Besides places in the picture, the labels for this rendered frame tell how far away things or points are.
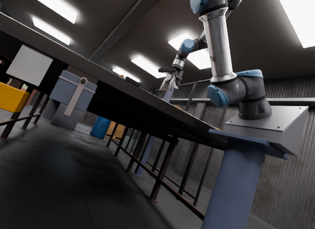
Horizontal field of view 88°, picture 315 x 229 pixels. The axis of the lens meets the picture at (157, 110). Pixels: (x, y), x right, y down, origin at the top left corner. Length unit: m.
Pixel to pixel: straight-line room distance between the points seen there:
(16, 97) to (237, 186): 0.92
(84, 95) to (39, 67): 0.18
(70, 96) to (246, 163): 0.79
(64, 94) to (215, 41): 0.64
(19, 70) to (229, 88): 0.82
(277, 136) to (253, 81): 0.26
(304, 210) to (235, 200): 3.00
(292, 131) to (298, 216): 3.03
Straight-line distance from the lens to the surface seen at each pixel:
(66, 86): 0.72
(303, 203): 3.82
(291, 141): 0.88
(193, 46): 1.08
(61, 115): 5.68
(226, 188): 0.86
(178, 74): 1.14
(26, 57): 0.77
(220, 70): 0.78
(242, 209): 0.88
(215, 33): 0.77
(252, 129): 0.84
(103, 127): 6.22
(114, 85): 0.75
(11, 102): 0.74
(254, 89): 0.88
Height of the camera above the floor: 0.71
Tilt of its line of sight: 10 degrees up
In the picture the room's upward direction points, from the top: 22 degrees clockwise
